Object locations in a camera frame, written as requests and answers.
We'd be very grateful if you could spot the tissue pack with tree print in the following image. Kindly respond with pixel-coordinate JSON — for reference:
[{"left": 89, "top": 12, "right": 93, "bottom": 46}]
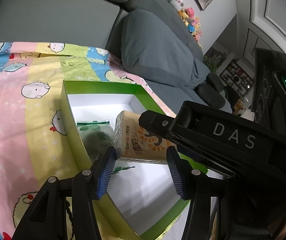
[{"left": 114, "top": 111, "right": 176, "bottom": 164}]

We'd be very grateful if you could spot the bagged steel wool large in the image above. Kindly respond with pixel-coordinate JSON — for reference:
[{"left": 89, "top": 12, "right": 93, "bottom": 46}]
[{"left": 77, "top": 120, "right": 115, "bottom": 162}]

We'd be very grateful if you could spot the green cardboard box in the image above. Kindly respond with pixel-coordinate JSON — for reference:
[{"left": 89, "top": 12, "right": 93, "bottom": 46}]
[{"left": 60, "top": 80, "right": 189, "bottom": 239}]

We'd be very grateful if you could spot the pile of plush toys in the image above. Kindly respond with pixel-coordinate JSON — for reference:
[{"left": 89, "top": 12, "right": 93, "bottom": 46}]
[{"left": 170, "top": 0, "right": 203, "bottom": 49}]

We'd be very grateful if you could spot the grey pillow right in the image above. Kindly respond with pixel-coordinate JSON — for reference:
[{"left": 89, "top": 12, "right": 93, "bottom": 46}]
[{"left": 121, "top": 10, "right": 210, "bottom": 88}]

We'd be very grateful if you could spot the colourful cartoon bedsheet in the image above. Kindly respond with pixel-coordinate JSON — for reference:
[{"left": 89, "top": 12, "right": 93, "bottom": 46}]
[{"left": 0, "top": 42, "right": 173, "bottom": 239}]

